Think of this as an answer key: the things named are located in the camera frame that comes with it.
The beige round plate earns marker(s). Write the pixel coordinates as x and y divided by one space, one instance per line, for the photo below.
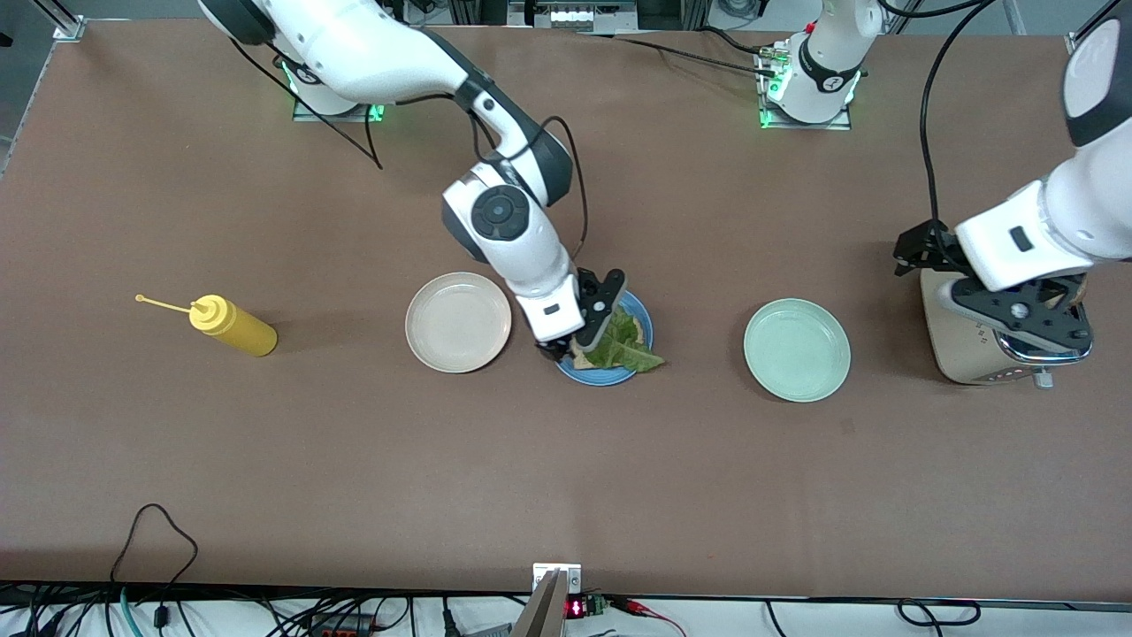
458 323

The yellow mustard squeeze bottle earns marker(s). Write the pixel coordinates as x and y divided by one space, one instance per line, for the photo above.
234 327

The small red display module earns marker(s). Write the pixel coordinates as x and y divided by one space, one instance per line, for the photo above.
577 609

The beige chrome toaster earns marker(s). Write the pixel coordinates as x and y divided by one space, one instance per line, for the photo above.
964 354

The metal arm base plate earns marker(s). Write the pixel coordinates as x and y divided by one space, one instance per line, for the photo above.
809 126
318 117

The metal table corner bracket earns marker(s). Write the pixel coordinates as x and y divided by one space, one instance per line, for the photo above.
69 29
1076 42

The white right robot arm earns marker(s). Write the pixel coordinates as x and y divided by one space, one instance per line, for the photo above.
371 53

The green lettuce leaf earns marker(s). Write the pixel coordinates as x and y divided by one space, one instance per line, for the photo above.
623 349

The grey aluminium post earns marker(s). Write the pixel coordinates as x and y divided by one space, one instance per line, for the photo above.
539 612

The white bread slice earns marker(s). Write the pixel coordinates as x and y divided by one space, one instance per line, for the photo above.
633 329

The pale green round plate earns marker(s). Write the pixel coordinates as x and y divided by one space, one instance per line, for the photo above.
796 349

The blue round plate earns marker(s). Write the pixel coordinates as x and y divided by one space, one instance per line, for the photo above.
610 379

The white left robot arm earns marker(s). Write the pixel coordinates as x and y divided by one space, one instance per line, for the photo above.
1052 221

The grey control box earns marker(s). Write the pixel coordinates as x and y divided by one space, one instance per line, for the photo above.
575 16

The metal table edge bracket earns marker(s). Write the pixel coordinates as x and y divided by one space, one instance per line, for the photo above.
570 579

